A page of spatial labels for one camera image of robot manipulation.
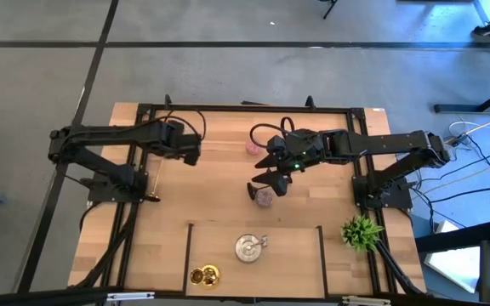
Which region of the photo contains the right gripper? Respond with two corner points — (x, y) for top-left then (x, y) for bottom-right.
(251, 129), (327, 197)

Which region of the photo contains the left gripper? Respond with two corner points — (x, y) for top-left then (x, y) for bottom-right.
(159, 121), (202, 167)

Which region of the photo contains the purple-pink ball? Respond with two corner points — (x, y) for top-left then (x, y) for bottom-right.
(255, 189), (274, 209)

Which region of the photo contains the silver candle holder with tag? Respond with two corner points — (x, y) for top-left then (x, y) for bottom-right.
(233, 232), (270, 264)

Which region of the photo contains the green artificial plant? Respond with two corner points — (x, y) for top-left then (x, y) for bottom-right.
(340, 214), (385, 255)

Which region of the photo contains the black tripod leg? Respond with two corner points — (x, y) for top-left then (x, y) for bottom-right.
(317, 0), (339, 20)

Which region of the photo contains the black desk foot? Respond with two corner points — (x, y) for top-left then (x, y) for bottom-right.
(434, 80), (490, 115)
(414, 220), (490, 254)

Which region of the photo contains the white board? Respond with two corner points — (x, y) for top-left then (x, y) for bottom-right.
(423, 220), (482, 294)

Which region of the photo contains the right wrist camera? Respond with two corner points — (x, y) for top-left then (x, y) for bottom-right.
(265, 134), (291, 156)

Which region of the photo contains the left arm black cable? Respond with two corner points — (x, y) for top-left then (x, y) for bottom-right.
(163, 109), (208, 144)

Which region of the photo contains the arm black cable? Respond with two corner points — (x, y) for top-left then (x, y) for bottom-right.
(163, 109), (208, 144)
(248, 116), (296, 150)

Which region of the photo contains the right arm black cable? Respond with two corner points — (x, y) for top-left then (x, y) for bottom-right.
(248, 116), (296, 150)

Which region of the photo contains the black aluminium table frame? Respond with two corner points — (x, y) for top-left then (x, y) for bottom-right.
(100, 101), (399, 298)

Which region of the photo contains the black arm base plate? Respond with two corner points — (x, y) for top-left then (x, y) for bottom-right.
(79, 169), (149, 204)
(352, 176), (414, 210)

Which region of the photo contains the black platform side frame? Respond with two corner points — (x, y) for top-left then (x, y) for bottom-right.
(183, 223), (195, 295)
(316, 224), (329, 298)

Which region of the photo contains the black cable bundle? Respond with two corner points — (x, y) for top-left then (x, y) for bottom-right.
(374, 240), (427, 297)
(74, 203), (140, 290)

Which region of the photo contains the silver frame bracket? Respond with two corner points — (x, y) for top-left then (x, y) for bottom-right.
(105, 291), (156, 303)
(341, 296), (393, 306)

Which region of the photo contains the white floor cable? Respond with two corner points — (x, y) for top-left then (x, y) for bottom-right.
(447, 120), (490, 137)

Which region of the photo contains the black frame beam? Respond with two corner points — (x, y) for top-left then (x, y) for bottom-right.
(0, 286), (490, 306)

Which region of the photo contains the beige floor cable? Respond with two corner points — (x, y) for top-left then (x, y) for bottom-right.
(410, 150), (490, 199)

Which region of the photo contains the black floor cable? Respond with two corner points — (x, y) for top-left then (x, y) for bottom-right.
(427, 184), (490, 205)

